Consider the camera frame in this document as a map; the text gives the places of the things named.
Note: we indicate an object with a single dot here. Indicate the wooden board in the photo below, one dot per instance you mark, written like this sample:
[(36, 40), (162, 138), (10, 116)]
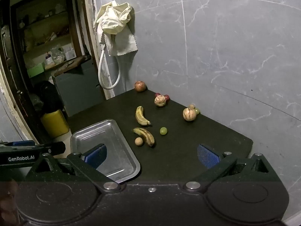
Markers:
[(70, 63)]

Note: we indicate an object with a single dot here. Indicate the black bag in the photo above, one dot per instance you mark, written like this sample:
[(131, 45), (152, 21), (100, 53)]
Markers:
[(49, 96)]

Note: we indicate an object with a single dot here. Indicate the striped pepino melon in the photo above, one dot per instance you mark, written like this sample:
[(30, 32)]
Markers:
[(160, 101), (189, 114)]

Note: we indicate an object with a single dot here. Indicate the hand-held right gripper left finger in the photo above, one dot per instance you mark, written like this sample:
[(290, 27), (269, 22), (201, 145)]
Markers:
[(96, 156)]

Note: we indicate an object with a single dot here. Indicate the yellow container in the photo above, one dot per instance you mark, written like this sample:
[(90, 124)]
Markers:
[(55, 124)]

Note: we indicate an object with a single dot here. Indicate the cream crumpled cloth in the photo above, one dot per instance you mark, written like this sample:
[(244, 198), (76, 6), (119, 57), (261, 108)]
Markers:
[(112, 18)]

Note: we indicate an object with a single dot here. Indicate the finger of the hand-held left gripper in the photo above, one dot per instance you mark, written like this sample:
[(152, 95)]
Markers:
[(54, 148), (23, 143)]

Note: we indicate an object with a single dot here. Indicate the green box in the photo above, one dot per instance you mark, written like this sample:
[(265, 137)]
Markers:
[(35, 70)]

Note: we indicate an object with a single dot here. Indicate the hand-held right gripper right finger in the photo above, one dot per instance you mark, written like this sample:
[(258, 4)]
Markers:
[(207, 156)]

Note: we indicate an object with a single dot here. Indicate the green grape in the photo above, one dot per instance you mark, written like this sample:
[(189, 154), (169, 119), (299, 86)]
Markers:
[(163, 131), (197, 111)]

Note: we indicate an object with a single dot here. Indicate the weathered door frame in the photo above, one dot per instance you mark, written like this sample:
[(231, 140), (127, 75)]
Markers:
[(90, 28)]

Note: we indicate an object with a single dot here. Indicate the dark wooden door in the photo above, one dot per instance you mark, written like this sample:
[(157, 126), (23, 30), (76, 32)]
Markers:
[(14, 75)]

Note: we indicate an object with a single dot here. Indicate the metal tray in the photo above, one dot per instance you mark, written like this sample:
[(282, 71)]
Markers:
[(112, 141)]

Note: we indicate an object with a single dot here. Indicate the small white box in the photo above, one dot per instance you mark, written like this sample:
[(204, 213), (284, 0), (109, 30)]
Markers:
[(70, 53)]

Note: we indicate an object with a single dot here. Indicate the small tan longan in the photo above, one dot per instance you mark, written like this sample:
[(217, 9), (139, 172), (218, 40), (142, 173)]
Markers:
[(192, 106), (139, 141)]

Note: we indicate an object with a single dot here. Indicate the spotted yellow banana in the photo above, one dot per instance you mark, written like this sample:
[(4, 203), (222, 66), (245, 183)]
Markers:
[(139, 117), (147, 136)]

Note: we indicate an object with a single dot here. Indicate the grey cabinet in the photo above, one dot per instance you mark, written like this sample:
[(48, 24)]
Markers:
[(80, 91)]

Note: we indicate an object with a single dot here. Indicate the white jar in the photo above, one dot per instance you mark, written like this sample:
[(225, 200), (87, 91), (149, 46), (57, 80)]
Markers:
[(49, 60)]

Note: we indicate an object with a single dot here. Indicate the red apple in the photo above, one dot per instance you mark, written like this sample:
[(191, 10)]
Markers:
[(140, 86)]

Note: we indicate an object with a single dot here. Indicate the wooden shelf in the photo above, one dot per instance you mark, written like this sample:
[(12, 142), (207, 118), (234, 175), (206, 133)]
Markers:
[(47, 41)]

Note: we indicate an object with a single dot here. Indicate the clear plastic bag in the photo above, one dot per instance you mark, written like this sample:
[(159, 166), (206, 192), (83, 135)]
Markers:
[(58, 54)]

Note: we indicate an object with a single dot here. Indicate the white hanging towel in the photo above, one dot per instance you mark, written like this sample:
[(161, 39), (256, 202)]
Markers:
[(122, 42)]

